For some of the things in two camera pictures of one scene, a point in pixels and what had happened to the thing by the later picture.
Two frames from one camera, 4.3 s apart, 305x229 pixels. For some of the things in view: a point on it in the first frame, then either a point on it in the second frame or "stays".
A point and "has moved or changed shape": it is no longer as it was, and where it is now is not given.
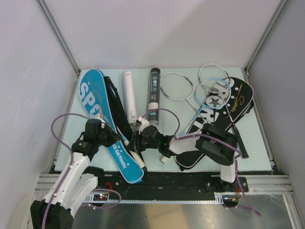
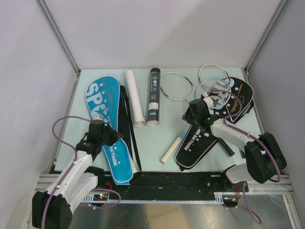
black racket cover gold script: x=240 y=102 stays
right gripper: x=136 y=145 -> x=187 y=116
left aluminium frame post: x=58 y=36 stays
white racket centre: x=177 y=87 stays
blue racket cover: x=97 y=101 has moved or changed shape
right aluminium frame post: x=271 y=24 stays
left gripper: x=114 y=138 stays
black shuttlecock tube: x=153 y=95 stays
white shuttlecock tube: x=129 y=98 has moved or changed shape
